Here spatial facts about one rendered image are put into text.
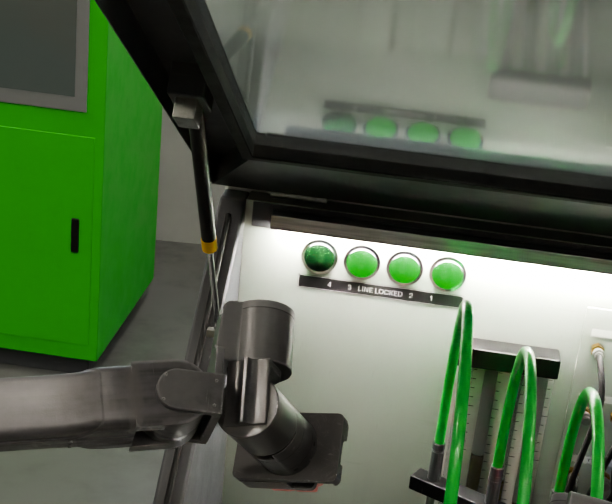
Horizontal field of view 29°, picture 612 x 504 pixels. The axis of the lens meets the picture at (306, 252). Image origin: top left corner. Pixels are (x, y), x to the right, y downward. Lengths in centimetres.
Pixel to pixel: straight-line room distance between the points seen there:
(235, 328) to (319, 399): 71
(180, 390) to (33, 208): 306
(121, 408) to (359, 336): 76
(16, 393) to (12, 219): 308
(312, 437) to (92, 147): 287
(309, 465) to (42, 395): 26
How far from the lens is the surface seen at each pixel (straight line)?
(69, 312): 410
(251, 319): 102
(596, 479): 134
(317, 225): 159
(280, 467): 106
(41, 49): 384
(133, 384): 97
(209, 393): 97
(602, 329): 167
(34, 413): 97
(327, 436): 108
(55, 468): 371
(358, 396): 172
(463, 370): 129
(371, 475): 178
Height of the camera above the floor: 197
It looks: 21 degrees down
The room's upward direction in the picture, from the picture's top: 6 degrees clockwise
